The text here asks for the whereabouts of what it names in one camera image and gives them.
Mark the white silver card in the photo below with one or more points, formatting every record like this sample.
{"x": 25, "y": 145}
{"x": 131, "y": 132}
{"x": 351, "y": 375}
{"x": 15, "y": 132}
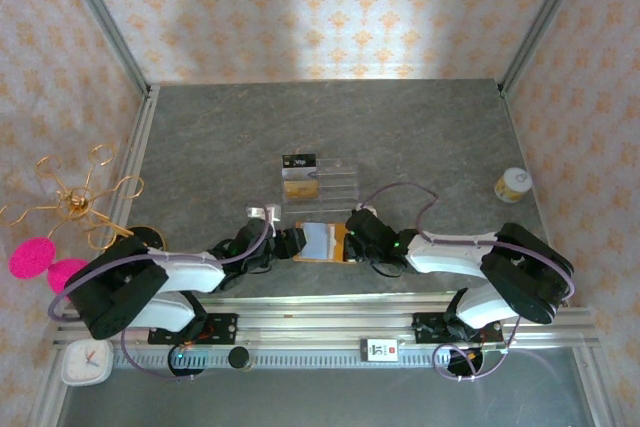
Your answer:
{"x": 300, "y": 174}

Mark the black VIP card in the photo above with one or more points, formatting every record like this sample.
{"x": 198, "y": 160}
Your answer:
{"x": 299, "y": 161}

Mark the clear acrylic card stand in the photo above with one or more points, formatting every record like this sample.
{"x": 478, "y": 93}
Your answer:
{"x": 337, "y": 187}

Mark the aluminium frame post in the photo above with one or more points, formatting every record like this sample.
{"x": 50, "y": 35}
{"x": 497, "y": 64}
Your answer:
{"x": 541, "y": 22}
{"x": 109, "y": 27}

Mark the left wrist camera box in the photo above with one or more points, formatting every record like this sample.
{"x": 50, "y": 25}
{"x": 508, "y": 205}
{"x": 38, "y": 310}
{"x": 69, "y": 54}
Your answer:
{"x": 265, "y": 211}

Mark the gold card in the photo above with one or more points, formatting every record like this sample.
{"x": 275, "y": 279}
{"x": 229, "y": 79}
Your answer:
{"x": 301, "y": 190}

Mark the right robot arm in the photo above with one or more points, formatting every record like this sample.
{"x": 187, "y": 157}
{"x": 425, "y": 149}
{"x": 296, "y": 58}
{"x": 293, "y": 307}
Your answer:
{"x": 450, "y": 257}

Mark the white label tag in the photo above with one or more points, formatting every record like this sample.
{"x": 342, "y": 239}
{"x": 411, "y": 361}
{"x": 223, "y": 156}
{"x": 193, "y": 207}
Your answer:
{"x": 380, "y": 350}

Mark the small yellow white jar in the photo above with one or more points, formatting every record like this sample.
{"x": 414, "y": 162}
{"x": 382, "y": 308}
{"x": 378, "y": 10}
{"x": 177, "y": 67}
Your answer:
{"x": 512, "y": 186}

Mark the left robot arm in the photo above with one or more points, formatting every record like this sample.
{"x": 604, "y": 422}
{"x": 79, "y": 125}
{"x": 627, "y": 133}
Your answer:
{"x": 185, "y": 272}

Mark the black round knob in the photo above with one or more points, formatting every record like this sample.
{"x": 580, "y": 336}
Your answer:
{"x": 239, "y": 358}

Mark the white square clock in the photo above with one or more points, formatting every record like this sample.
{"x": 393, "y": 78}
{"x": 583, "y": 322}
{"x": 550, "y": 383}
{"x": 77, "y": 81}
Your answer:
{"x": 82, "y": 367}

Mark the aluminium side rail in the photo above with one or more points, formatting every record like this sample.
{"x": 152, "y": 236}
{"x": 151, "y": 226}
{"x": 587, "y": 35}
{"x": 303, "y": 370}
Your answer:
{"x": 135, "y": 157}

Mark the aluminium mounting rail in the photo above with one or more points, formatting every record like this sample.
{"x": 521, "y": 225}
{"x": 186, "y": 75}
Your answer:
{"x": 325, "y": 322}

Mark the black round gold-print plate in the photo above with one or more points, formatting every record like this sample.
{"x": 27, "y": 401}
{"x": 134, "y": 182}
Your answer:
{"x": 147, "y": 237}

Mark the pale blue card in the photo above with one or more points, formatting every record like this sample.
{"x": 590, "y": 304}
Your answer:
{"x": 317, "y": 242}

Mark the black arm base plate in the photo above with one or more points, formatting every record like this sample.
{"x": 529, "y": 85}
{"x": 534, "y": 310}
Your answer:
{"x": 225, "y": 328}
{"x": 425, "y": 328}

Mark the orange leather card holder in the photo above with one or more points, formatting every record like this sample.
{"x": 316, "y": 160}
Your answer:
{"x": 337, "y": 247}

